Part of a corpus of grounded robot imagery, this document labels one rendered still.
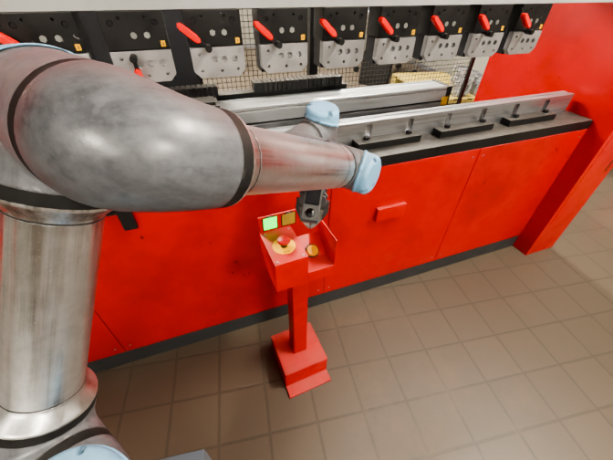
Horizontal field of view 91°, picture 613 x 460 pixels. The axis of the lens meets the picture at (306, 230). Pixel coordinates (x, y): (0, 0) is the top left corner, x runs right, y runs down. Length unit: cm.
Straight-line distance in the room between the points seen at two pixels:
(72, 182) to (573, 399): 192
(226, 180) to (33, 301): 24
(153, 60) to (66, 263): 74
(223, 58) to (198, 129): 80
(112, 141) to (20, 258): 19
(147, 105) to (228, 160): 7
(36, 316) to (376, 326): 150
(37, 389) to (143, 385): 122
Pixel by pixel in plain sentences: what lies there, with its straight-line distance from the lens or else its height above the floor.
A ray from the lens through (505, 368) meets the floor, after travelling 184.
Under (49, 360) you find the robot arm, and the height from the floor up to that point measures 109.
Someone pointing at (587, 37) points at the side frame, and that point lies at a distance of 221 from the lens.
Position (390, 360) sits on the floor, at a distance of 163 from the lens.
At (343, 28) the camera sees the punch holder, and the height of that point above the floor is 128.
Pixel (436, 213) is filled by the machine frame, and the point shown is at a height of 49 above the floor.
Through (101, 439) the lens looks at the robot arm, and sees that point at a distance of 53.
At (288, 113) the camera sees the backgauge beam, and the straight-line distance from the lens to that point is 142.
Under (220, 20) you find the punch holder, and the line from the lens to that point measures 103.
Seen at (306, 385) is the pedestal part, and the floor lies 1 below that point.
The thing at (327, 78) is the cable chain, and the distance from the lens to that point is 161.
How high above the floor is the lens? 142
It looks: 41 degrees down
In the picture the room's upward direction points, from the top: 1 degrees clockwise
